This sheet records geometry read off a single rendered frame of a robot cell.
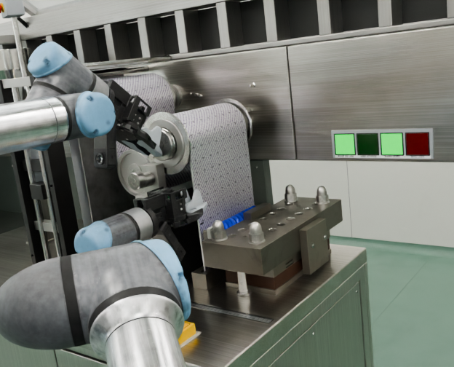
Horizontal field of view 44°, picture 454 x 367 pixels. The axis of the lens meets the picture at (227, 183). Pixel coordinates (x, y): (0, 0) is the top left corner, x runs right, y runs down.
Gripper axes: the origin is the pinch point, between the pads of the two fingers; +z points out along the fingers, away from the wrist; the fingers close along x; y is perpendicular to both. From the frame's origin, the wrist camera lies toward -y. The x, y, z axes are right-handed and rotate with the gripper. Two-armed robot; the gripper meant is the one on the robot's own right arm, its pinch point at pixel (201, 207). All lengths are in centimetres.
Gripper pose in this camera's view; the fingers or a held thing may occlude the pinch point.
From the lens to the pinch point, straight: 133.6
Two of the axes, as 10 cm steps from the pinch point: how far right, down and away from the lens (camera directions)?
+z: 5.8, -2.4, 7.8
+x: -8.1, -0.4, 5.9
